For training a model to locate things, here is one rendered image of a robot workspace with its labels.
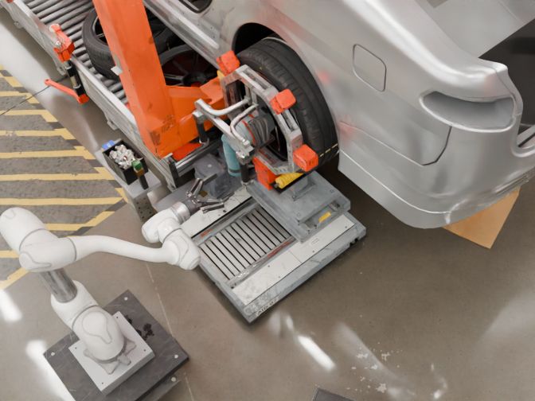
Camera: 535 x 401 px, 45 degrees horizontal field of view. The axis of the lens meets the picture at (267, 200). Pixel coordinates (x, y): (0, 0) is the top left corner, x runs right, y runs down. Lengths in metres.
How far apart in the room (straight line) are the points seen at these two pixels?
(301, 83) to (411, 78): 0.73
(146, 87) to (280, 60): 0.67
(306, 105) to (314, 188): 0.87
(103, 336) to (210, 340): 0.73
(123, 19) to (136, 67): 0.26
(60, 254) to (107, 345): 0.62
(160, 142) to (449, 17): 1.58
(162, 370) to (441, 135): 1.63
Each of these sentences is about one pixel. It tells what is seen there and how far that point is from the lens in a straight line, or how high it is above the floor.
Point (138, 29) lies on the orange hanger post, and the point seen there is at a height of 1.32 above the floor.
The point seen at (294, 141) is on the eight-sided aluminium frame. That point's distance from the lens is 2.88.
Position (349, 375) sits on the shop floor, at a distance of 3.31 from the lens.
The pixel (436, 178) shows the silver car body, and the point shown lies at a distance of 2.51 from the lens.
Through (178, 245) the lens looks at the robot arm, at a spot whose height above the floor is 0.88.
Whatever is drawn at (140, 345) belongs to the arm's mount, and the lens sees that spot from 3.10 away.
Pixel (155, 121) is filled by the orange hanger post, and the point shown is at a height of 0.79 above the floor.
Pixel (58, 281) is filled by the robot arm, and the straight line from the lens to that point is 2.83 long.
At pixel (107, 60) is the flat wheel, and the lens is 4.31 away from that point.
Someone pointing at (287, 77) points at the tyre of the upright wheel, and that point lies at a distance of 2.86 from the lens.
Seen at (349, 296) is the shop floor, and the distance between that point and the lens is 3.50.
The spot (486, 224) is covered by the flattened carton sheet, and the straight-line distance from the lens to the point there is 3.83.
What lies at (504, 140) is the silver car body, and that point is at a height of 1.34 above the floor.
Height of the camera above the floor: 3.07
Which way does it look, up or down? 52 degrees down
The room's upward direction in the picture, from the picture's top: 8 degrees counter-clockwise
